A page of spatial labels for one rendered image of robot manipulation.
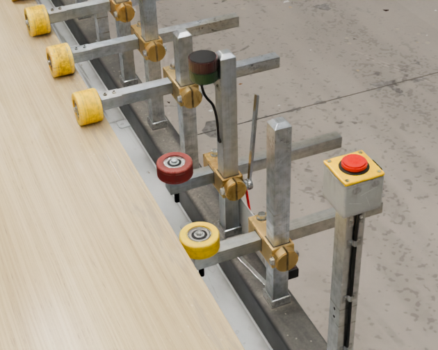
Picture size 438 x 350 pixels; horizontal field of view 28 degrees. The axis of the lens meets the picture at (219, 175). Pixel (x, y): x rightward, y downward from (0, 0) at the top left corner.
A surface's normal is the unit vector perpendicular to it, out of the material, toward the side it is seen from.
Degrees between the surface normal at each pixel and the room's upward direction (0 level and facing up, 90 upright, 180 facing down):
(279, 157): 90
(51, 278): 0
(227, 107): 90
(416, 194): 0
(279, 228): 90
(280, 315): 0
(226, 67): 90
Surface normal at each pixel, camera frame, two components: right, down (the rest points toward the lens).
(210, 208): -0.03, -0.80
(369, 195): 0.39, 0.54
